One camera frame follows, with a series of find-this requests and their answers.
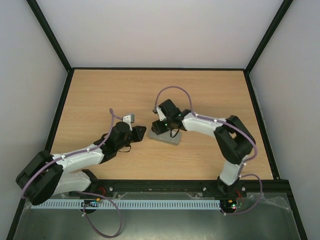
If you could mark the black front mounting rail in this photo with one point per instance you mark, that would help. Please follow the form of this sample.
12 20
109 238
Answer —
206 188

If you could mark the grey glasses case green inside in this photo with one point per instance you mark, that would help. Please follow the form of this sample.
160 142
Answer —
170 137

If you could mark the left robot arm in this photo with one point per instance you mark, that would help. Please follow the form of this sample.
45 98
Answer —
49 174

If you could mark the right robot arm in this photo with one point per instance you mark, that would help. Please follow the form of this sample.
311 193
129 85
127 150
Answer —
235 142

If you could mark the black aluminium frame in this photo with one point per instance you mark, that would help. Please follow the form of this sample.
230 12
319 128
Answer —
285 5

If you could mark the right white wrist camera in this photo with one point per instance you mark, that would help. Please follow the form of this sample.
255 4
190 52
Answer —
159 112

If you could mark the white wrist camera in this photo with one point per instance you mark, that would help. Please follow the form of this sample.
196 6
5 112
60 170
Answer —
159 112
129 119

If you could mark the light blue slotted cable duct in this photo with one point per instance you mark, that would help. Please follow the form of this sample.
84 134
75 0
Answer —
125 204

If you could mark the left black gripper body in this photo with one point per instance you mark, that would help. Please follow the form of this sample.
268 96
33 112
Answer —
122 144

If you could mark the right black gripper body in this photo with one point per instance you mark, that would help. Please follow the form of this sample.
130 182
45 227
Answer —
157 127

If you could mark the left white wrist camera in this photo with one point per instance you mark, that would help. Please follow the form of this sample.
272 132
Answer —
129 119

